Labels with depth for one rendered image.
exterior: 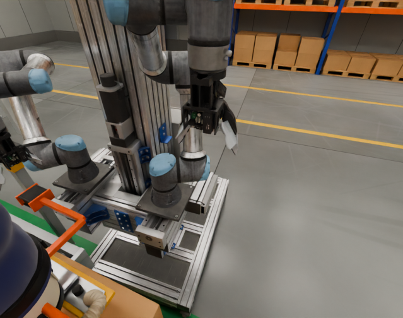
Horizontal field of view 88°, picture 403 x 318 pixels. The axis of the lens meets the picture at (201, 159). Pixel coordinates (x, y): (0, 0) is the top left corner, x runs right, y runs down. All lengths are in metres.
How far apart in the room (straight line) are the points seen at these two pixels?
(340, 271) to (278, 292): 0.60
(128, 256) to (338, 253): 1.83
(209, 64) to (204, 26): 0.06
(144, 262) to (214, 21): 1.69
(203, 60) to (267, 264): 1.90
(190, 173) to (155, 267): 1.06
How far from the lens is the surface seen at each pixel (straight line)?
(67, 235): 0.87
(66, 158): 1.19
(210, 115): 0.42
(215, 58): 0.40
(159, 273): 1.79
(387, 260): 2.64
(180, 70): 0.82
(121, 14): 0.49
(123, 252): 1.93
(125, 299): 0.97
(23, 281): 0.65
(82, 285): 0.89
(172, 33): 9.36
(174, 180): 0.92
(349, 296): 2.27
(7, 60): 1.28
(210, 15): 0.39
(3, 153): 0.89
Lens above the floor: 1.83
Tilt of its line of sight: 38 degrees down
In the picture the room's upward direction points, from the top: 1 degrees clockwise
